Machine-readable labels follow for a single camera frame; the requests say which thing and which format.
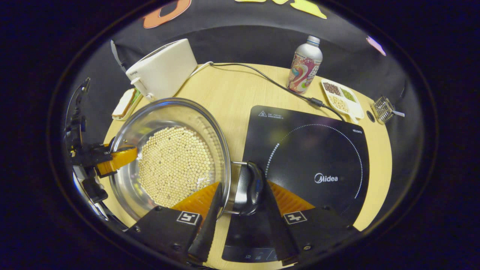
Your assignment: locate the small green plate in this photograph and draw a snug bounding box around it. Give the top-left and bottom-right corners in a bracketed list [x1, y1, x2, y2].
[112, 88, 143, 120]

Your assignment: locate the white toaster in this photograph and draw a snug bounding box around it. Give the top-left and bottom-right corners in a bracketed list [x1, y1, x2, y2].
[126, 38, 198, 102]

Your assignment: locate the steel pot with beans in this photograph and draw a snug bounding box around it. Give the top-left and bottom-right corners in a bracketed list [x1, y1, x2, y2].
[109, 97, 265, 222]

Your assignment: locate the white divided bean dish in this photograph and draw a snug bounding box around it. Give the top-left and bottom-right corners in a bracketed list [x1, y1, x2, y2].
[321, 78, 365, 124]

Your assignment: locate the black induction cooktop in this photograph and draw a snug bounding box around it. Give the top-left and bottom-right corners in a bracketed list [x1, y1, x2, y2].
[221, 105, 370, 263]

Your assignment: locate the black power cable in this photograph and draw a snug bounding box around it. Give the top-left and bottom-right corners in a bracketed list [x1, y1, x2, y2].
[210, 62, 344, 120]

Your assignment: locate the silver drink bottle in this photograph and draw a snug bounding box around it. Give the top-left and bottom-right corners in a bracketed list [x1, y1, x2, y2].
[287, 36, 323, 94]

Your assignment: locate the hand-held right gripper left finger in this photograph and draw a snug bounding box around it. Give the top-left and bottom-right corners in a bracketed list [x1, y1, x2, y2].
[126, 182, 223, 263]

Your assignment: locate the white toaster cable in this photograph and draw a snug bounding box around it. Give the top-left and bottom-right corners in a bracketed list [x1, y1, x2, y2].
[189, 61, 214, 77]

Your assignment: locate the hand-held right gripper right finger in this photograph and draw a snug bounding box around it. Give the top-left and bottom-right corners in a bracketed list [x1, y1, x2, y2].
[259, 176, 359, 265]

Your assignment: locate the wire mesh holder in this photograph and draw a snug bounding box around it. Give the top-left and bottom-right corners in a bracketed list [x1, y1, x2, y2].
[371, 96, 394, 124]

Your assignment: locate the toy bread slice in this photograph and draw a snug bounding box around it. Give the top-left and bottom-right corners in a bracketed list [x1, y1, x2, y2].
[112, 88, 136, 117]

